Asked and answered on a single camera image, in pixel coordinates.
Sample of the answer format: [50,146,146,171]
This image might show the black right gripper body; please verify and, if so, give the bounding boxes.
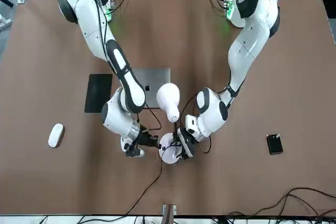
[136,127,153,148]

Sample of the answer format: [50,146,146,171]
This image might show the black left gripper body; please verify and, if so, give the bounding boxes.
[177,127,196,161]

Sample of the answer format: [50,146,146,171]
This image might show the white gooseneck desk lamp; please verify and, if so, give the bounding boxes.
[156,82,184,166]

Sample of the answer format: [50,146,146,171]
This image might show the small black square object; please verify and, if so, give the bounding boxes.
[266,133,284,155]

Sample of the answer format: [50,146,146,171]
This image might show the white computer mouse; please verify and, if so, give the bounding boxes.
[47,123,65,148]

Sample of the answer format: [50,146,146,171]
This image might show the silver closed laptop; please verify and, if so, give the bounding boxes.
[132,68,171,110]

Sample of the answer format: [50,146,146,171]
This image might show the black mouse pad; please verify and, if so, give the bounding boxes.
[84,73,113,114]

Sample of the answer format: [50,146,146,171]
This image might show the green circuit board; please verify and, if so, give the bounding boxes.
[104,0,116,22]
[223,0,236,20]

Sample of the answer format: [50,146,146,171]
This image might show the black lamp power cable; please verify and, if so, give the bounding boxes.
[124,153,165,216]

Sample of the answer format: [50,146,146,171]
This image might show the aluminium camera post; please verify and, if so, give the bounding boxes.
[162,204,177,224]

